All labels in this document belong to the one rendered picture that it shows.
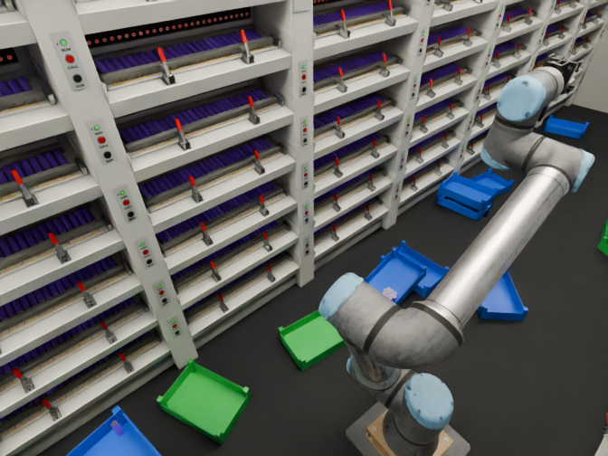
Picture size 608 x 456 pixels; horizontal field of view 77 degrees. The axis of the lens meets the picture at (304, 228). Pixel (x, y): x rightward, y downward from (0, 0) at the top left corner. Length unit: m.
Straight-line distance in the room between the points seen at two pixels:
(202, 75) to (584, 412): 1.85
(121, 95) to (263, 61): 0.45
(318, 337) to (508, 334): 0.88
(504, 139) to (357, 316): 0.56
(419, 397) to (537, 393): 0.74
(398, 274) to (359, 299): 1.29
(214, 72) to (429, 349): 0.94
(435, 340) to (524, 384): 1.20
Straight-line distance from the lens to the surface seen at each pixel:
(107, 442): 1.41
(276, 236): 1.75
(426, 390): 1.32
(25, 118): 1.12
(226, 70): 1.26
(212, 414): 1.70
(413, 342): 0.74
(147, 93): 1.15
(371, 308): 0.76
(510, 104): 1.01
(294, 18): 1.37
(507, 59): 2.98
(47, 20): 1.06
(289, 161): 1.53
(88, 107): 1.11
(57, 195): 1.19
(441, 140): 2.61
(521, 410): 1.86
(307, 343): 1.81
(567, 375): 2.04
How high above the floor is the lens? 1.52
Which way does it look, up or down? 40 degrees down
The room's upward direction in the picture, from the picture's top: 1 degrees counter-clockwise
